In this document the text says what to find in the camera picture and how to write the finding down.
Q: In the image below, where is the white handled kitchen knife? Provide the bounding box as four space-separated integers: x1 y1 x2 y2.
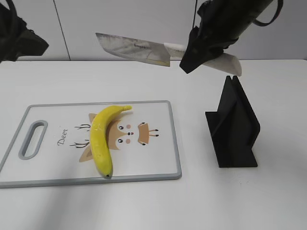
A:
95 33 242 76

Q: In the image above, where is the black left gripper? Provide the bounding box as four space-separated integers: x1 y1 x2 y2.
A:
0 4 49 62

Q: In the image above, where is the white deer cutting board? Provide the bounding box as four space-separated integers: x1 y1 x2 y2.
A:
0 100 181 188

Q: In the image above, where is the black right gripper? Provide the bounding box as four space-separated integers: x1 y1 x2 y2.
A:
179 0 237 74

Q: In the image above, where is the black knife stand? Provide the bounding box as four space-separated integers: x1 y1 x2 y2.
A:
205 76 260 168

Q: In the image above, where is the yellow plastic banana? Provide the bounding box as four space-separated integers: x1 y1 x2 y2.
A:
89 105 132 178

